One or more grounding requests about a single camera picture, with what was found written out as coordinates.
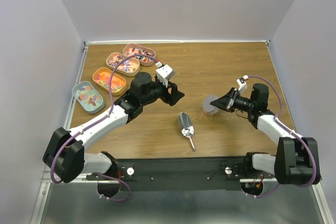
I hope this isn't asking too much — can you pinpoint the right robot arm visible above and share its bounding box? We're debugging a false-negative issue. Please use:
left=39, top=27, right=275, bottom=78
left=210, top=83, right=321, bottom=187

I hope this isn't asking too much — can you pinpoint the metal scoop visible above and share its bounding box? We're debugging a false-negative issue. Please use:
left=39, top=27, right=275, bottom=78
left=178, top=112, right=196, bottom=151

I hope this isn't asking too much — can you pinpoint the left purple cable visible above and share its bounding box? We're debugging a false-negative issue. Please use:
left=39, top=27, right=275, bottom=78
left=49, top=54, right=163, bottom=202

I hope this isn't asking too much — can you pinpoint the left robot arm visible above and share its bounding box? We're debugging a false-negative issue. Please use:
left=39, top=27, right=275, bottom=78
left=43, top=67, right=184, bottom=184

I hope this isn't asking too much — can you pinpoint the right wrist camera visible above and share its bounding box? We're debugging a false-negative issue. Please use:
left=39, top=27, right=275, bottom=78
left=236, top=75, right=249, bottom=94

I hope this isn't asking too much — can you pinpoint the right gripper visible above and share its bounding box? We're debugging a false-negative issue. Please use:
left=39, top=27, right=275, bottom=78
left=210, top=87, right=255, bottom=113

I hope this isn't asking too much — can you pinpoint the purple cable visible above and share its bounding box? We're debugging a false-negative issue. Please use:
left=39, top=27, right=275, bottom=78
left=49, top=54, right=163, bottom=202
left=244, top=75, right=317, bottom=199

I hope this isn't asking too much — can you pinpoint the beige candy tray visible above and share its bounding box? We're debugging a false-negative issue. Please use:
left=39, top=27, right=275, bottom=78
left=106, top=52, right=140, bottom=77

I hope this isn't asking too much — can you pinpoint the grey candy tray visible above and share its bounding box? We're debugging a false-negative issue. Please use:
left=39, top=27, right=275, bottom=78
left=72, top=81, right=105, bottom=114

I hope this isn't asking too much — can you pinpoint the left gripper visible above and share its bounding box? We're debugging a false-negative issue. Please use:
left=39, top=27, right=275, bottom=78
left=141, top=78, right=185, bottom=106

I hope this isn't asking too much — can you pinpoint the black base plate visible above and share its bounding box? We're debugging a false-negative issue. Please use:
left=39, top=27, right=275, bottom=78
left=118, top=156, right=252, bottom=191

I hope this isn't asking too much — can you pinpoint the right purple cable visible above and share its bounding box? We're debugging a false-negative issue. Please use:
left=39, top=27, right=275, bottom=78
left=244, top=75, right=317, bottom=199

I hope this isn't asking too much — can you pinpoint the orange candy tray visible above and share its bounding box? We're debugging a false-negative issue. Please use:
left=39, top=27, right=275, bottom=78
left=92, top=67, right=127, bottom=96

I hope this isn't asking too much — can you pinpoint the pink candy tray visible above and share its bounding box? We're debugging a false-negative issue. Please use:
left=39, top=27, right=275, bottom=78
left=122, top=43, right=155, bottom=67

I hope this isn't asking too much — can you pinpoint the clear plastic cup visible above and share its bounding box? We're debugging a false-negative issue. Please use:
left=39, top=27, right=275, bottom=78
left=203, top=105, right=219, bottom=116

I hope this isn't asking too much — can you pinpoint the white round lid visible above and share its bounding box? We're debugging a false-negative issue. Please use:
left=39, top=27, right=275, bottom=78
left=203, top=94, right=218, bottom=107

